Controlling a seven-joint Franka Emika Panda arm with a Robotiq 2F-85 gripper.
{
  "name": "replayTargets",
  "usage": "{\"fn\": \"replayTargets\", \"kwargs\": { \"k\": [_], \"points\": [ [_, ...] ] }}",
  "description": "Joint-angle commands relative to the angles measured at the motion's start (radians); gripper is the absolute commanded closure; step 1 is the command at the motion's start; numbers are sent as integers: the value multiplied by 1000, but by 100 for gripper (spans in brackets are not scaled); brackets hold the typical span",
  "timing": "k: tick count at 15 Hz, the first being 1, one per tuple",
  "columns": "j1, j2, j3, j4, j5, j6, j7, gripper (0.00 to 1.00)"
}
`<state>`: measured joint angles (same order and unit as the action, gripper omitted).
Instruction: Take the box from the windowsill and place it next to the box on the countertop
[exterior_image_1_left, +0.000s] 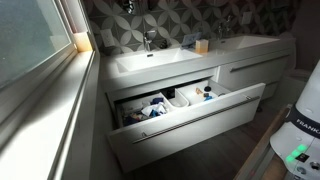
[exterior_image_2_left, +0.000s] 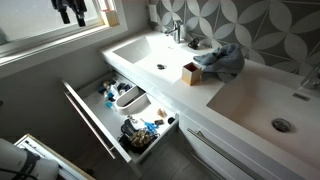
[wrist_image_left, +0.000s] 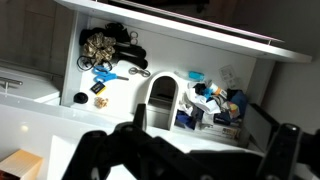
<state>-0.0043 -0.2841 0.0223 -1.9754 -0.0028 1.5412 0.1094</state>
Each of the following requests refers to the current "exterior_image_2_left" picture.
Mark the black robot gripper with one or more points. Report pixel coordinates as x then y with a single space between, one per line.
68 3

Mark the small dark flat box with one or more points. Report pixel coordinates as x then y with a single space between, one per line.
159 122

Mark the dark blue small container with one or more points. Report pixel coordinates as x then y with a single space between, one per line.
101 89

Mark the white rectangular sink basin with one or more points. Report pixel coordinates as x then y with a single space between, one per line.
146 50

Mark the white toiletry tube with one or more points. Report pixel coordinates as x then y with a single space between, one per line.
115 91

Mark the dark toiletry items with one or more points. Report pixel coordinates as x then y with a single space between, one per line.
124 87

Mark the blue toiletry bottle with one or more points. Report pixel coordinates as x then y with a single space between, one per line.
110 100

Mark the small dark sink drain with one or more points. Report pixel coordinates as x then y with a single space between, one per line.
161 66

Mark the white curved drawer divider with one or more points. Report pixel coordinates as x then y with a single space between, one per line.
131 101

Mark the white open vanity drawer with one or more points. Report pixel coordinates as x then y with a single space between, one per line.
100 116

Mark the chrome sink faucet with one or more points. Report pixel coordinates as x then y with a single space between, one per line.
176 30

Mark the small silver item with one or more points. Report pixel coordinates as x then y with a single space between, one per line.
132 119

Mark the small black object by faucet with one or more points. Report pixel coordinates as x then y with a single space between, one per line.
193 43

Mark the black pouch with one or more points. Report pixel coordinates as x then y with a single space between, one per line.
126 130

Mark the small brown item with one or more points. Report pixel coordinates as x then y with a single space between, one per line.
161 112

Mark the gold hair clips heap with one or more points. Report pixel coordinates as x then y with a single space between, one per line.
140 137

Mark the small black round item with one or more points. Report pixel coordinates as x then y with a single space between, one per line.
171 120

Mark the blue grey towel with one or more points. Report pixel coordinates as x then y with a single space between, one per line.
223 61

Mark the white closed vanity drawer front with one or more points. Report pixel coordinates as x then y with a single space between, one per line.
206 150

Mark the large white sink basin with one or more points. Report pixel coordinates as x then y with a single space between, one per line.
253 106

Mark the round chrome sink drain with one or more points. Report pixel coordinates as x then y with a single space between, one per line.
281 125

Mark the chrome overflow slot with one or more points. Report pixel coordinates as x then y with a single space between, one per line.
301 96

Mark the chrome faucet at large basin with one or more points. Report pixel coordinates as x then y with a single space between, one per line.
311 80

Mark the white wall fixture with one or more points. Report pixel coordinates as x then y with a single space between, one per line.
153 13

